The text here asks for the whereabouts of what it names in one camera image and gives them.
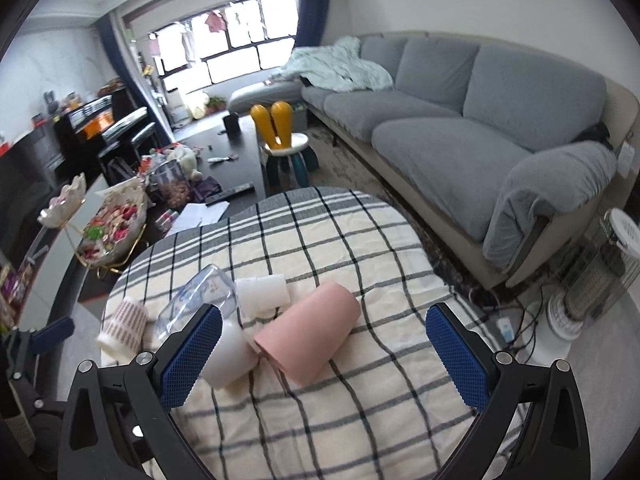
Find white power strip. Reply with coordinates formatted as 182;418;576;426
496;316;516;344

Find white papers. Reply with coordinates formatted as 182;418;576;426
167;202;229;235

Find black power cables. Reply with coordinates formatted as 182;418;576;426
470;278;557;366

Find pink plastic cup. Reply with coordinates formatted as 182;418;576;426
254;282;361;387

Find black remote control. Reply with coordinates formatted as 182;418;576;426
205;182;254;207

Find yellow rabbit ear stool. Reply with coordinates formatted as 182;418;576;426
250;101;319;188

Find grey sectional sofa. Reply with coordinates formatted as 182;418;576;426
228;32;639;288

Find black piano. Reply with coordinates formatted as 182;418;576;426
53;87;160;184

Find white paper cup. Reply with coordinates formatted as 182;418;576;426
234;274;291;318

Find snack basket tray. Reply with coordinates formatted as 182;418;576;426
76;177;148;271

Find white electric heater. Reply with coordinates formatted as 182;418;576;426
525;208;639;366

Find plush toy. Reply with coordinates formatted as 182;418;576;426
167;143;203;182

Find white plastic cup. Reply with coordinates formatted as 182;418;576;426
201;318;259;390

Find white shell dish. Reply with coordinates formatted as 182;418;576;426
37;174;87;230

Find blue curtain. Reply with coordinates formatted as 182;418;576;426
294;0;330;48

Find black cup on table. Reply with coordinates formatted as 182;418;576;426
222;113;241;136

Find black coffee table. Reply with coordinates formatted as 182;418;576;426
77;114;267;306

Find plaid checkered tablecloth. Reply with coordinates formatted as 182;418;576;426
105;188;504;479

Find clear snack jar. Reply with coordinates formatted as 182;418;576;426
151;159;191;210

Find light green blanket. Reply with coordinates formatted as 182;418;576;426
271;36;394;93

